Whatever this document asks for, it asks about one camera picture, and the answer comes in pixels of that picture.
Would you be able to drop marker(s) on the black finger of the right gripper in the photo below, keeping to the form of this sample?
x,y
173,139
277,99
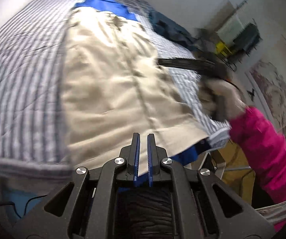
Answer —
x,y
187,64

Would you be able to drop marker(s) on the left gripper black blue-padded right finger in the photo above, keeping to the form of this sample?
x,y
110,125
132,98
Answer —
x,y
155,156

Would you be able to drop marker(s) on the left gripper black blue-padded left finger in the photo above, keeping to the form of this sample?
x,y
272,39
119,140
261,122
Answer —
x,y
131,154

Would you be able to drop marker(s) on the beige and blue jacket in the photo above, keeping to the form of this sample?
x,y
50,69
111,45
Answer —
x,y
113,88

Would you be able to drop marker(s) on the black clothes rack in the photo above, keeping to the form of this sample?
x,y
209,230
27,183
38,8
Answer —
x,y
208,38

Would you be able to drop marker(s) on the dark clothes on rack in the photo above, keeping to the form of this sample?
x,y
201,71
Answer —
x,y
246,40

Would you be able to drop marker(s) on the right hand in beige glove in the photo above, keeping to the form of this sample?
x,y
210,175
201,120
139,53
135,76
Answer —
x,y
234,103

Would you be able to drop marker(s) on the yellow box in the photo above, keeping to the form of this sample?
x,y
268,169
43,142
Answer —
x,y
222,50

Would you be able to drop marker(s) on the striped cloth on rack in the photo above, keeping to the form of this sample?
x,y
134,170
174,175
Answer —
x,y
230,30

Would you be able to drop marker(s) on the grey white striped bed sheet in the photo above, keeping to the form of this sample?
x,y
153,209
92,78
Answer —
x,y
32,140

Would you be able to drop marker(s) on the floral wall painting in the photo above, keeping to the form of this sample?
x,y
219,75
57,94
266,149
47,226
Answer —
x,y
268,76

